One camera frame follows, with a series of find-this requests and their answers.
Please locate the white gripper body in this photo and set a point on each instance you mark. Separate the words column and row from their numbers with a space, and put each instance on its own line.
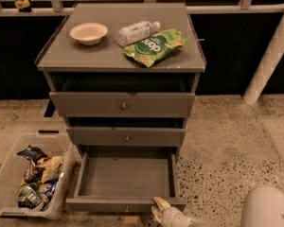
column 173, row 218

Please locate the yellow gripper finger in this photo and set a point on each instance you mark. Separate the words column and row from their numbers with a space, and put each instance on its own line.
column 157, row 214
column 161, row 204

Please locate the grey bottom drawer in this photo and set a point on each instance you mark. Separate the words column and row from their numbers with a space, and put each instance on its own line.
column 125, row 179

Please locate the grey drawer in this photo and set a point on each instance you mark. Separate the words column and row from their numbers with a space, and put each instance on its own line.
column 100, row 104
column 106, row 136
column 125, row 179

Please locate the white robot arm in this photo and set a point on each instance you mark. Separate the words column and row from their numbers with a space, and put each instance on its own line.
column 263, row 207

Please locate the grey middle drawer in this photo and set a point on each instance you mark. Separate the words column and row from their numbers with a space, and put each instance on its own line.
column 106, row 136

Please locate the grey drawer cabinet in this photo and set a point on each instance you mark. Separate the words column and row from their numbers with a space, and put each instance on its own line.
column 70, row 66

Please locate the grey top drawer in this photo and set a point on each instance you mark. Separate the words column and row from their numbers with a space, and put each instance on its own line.
column 100, row 104

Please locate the blue soda can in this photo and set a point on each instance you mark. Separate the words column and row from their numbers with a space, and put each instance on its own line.
column 47, row 194

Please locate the yellow chip bag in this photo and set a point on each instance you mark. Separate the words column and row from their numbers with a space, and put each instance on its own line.
column 51, row 167

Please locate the clear plastic bin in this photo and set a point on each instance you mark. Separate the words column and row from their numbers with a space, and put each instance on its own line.
column 13, row 169

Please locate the brown snack packet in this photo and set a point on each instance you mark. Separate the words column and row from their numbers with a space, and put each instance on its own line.
column 33, row 174

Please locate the dark blue snack bag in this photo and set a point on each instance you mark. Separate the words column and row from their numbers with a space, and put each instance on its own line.
column 32, row 153

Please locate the green snack bag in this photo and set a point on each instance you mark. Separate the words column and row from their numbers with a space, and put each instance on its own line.
column 156, row 47

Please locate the clear plastic bottle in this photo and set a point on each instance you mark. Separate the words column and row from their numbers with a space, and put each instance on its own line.
column 136, row 32

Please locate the white paper bowl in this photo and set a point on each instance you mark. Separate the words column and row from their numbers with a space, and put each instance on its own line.
column 88, row 33

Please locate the white diagonal pipe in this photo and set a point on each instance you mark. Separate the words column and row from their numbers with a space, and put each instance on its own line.
column 269, row 62

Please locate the small yellow black figure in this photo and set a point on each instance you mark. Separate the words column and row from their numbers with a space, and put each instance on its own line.
column 23, row 5

